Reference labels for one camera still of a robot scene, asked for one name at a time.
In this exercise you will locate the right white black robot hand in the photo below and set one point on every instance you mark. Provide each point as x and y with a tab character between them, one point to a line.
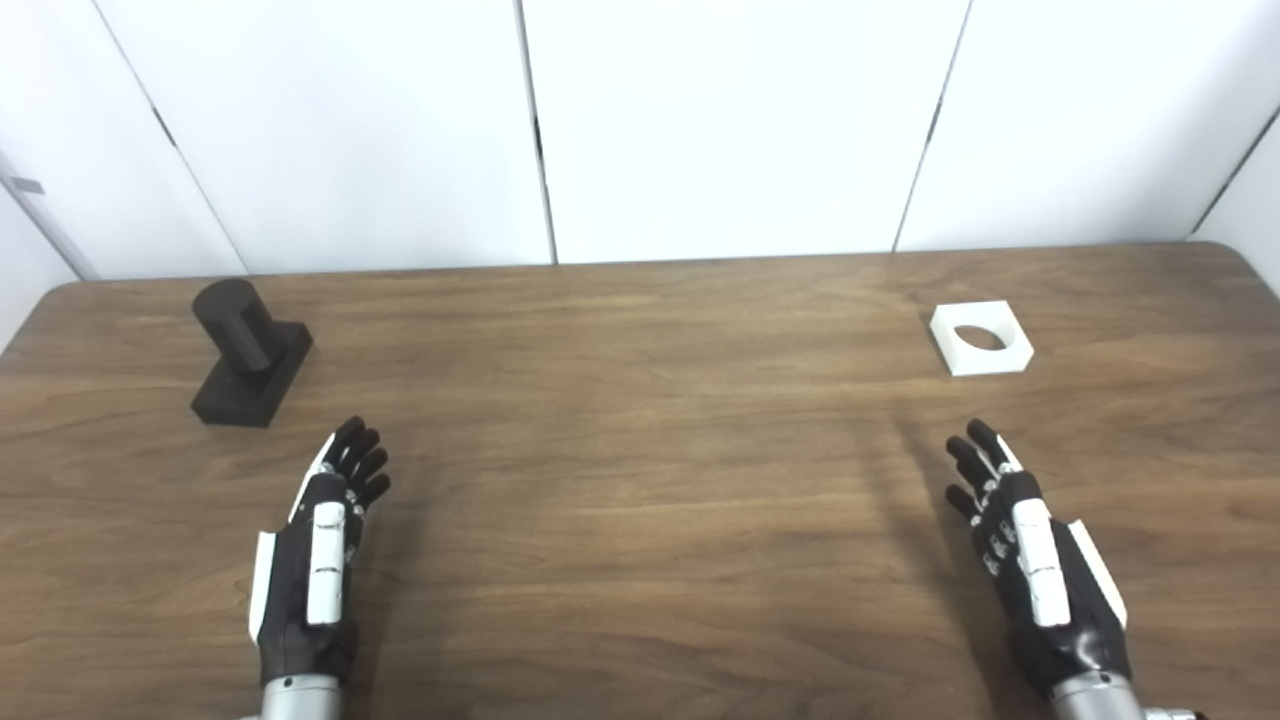
1040	570

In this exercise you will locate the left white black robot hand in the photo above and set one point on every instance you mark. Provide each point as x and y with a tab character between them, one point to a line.
325	560

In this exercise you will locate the white square piece with hole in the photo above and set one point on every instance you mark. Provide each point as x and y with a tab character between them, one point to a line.
955	355

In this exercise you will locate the black peg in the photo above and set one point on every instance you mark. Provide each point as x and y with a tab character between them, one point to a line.
240	335

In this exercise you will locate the small grey wall tab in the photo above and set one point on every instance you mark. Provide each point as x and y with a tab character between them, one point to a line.
27	185

